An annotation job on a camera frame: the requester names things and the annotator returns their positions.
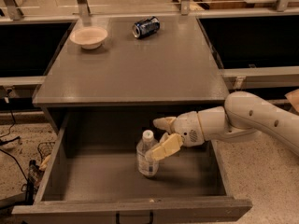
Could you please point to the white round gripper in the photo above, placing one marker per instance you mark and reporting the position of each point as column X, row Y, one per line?
column 187, row 129

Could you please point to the clear plastic water bottle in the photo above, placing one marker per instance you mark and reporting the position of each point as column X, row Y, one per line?
column 146, row 168

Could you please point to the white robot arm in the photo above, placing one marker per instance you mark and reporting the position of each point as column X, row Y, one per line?
column 242, row 117

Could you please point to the grey cabinet counter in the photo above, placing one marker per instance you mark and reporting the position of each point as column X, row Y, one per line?
column 173, row 66

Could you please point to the open grey top drawer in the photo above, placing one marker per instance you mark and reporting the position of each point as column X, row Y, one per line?
column 92, row 175

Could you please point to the blue soda can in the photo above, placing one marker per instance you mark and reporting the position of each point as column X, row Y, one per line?
column 145, row 27

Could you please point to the white paper bowl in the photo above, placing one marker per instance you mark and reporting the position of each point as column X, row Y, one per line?
column 91, row 37

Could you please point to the black drawer handle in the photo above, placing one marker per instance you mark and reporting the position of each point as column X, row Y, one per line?
column 125, row 218

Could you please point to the black wire basket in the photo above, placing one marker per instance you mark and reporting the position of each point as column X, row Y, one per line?
column 45, row 149

